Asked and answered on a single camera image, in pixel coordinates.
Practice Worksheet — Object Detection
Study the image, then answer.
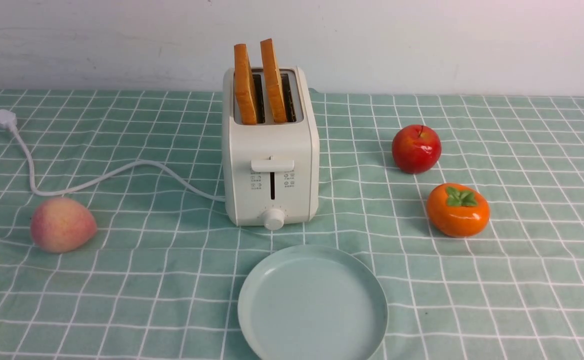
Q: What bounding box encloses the white toaster power cable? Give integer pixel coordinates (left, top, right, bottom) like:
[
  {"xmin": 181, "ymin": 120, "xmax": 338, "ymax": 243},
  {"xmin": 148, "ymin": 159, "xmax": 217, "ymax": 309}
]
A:
[{"xmin": 0, "ymin": 109, "xmax": 226, "ymax": 203}]

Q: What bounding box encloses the orange persimmon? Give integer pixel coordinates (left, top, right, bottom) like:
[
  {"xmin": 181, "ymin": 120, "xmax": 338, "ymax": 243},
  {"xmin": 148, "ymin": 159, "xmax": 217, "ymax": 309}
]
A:
[{"xmin": 426, "ymin": 182, "xmax": 491, "ymax": 239}]

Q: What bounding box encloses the toasted bread slice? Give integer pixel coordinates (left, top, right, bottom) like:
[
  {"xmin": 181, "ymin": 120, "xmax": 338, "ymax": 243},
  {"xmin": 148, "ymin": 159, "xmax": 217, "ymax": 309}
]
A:
[
  {"xmin": 260, "ymin": 38, "xmax": 288, "ymax": 123},
  {"xmin": 234, "ymin": 43, "xmax": 258, "ymax": 125}
]

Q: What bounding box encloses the white two-slot toaster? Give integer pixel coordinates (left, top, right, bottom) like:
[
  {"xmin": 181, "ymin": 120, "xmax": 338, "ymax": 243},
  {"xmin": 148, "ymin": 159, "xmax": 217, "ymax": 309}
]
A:
[{"xmin": 221, "ymin": 66, "xmax": 320, "ymax": 231}]

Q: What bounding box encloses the green checkered tablecloth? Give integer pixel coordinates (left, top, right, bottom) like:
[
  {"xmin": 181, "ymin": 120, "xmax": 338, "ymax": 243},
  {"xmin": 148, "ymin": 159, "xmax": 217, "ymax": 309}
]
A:
[{"xmin": 0, "ymin": 89, "xmax": 584, "ymax": 360}]

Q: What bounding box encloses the light green round plate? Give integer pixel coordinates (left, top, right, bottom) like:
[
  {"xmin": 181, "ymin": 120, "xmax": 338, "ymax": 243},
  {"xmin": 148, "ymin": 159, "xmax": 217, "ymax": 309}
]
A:
[{"xmin": 237, "ymin": 244, "xmax": 389, "ymax": 360}]

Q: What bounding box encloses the red apple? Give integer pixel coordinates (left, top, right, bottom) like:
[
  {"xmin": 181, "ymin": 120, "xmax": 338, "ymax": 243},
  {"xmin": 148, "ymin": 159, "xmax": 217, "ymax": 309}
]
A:
[{"xmin": 391, "ymin": 124, "xmax": 442, "ymax": 174}]

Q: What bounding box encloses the pink peach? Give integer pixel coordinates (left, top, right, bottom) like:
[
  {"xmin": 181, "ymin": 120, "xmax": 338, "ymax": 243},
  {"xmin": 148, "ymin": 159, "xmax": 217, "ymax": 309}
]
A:
[{"xmin": 30, "ymin": 197, "xmax": 97, "ymax": 254}]

